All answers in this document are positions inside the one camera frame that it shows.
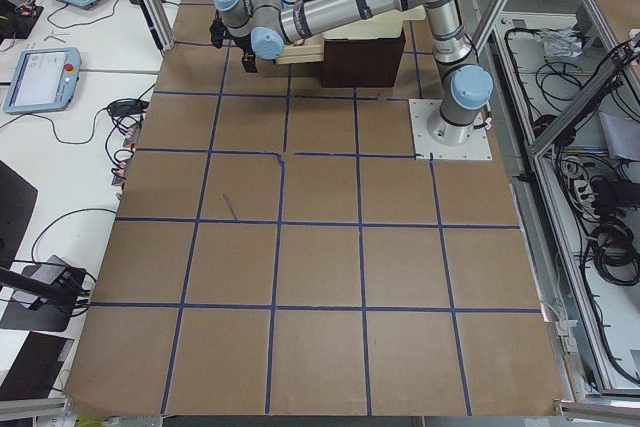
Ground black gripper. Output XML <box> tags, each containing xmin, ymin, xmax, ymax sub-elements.
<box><xmin>209</xmin><ymin>20</ymin><xmax>258</xmax><ymax>73</ymax></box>

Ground light wooden drawer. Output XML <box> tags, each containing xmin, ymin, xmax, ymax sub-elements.
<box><xmin>272</xmin><ymin>0</ymin><xmax>326</xmax><ymax>66</ymax></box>

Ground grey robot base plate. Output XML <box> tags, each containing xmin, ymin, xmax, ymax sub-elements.
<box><xmin>409</xmin><ymin>99</ymin><xmax>493</xmax><ymax>162</ymax></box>

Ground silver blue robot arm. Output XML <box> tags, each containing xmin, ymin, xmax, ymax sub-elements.
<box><xmin>209</xmin><ymin>0</ymin><xmax>494</xmax><ymax>147</ymax></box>

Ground lower blue teach pendant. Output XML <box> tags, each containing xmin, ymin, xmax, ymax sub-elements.
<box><xmin>3</xmin><ymin>47</ymin><xmax>82</xmax><ymax>115</ymax></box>

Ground black power adapter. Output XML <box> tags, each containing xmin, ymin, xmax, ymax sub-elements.
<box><xmin>107</xmin><ymin>99</ymin><xmax>149</xmax><ymax>117</ymax></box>

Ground coiled black cables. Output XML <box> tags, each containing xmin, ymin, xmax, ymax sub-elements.
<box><xmin>579</xmin><ymin>219</ymin><xmax>640</xmax><ymax>288</ymax></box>

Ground black monitor stand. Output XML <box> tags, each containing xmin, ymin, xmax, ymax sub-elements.
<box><xmin>1</xmin><ymin>163</ymin><xmax>87</xmax><ymax>332</ymax></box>

